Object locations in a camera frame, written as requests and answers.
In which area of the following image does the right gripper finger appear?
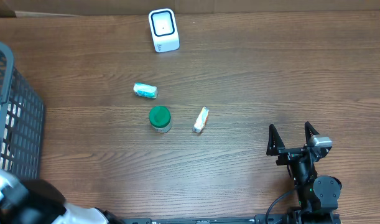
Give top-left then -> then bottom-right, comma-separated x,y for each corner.
266,124 -> 285,156
305,121 -> 320,144

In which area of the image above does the orange white small box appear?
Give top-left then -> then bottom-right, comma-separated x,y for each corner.
193,106 -> 209,133

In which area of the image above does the green lid jar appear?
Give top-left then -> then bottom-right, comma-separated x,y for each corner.
149,106 -> 172,133

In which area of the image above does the teal white tissue pack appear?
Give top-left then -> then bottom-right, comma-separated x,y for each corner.
133,83 -> 158,99

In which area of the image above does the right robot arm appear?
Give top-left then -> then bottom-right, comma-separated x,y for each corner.
264,122 -> 342,224

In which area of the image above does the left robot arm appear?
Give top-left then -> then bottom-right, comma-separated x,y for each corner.
0,168 -> 124,224

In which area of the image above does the white barcode scanner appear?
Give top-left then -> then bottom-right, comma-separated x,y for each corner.
148,8 -> 180,53

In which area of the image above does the grey plastic mesh basket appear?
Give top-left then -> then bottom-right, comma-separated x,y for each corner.
0,42 -> 45,179

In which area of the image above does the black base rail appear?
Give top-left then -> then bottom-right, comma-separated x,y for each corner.
122,214 -> 342,224

